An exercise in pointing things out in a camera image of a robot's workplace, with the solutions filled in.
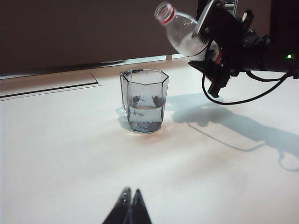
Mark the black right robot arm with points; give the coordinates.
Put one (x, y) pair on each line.
(268, 56)

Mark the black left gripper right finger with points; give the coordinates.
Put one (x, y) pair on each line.
(140, 210)

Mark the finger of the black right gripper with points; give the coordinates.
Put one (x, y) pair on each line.
(209, 70)
(211, 23)

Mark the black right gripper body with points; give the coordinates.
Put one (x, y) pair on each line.
(231, 39)

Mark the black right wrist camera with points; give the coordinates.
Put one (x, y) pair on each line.
(218, 85)

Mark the brown round-cornered desk partition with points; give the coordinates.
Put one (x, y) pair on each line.
(285, 16)

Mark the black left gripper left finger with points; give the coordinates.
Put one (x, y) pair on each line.
(121, 207)

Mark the grey faceted glass mug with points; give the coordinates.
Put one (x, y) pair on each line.
(144, 116)

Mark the grey flat stand base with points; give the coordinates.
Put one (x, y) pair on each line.
(112, 61)

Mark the clear red-label water bottle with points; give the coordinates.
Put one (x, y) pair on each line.
(180, 30)

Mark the long brown desk partition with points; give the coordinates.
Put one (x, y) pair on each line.
(70, 30)

